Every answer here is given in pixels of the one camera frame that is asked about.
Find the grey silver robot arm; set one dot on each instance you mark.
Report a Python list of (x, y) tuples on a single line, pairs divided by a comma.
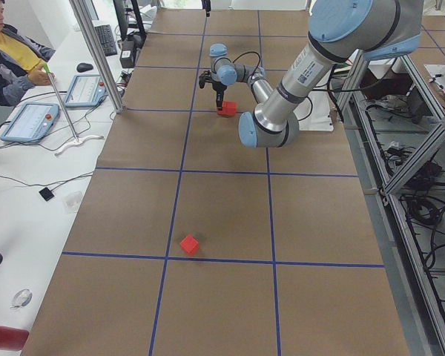
[(380, 29)]

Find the black computer mouse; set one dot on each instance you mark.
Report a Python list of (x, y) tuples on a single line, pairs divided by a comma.
[(84, 67)]

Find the black power adapter brick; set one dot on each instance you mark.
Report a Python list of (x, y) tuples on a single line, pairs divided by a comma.
[(127, 56)]

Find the far blue teach pendant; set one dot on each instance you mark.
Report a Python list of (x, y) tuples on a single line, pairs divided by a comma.
[(85, 91)]

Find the blue teach pendant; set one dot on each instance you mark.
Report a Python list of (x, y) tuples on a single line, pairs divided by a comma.
[(32, 122), (85, 91)]

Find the black computer keyboard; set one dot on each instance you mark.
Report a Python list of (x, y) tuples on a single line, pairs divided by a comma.
[(106, 39)]

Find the small black square puck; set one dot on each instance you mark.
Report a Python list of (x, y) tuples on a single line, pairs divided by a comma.
[(46, 194)]

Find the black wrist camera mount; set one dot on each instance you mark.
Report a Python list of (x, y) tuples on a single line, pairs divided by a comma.
[(205, 78)]

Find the clear plastic round object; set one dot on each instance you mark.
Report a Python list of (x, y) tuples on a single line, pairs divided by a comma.
[(21, 299)]

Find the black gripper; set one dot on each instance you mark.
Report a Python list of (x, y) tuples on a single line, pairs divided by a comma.
[(218, 88)]

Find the thin metal stand rod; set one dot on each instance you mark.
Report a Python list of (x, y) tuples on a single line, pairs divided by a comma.
[(77, 141)]

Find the aluminium frame column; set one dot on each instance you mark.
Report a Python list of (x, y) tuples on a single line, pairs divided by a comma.
[(85, 23)]

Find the dark red cylinder object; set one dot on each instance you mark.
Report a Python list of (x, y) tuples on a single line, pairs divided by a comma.
[(12, 339)]

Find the near blue teach pendant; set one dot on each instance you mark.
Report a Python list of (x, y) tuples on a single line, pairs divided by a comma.
[(32, 122)]

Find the aluminium frame rack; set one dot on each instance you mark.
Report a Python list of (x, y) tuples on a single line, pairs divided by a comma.
[(395, 112)]

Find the seated man yellow shirt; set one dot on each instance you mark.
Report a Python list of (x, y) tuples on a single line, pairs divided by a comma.
[(22, 62)]

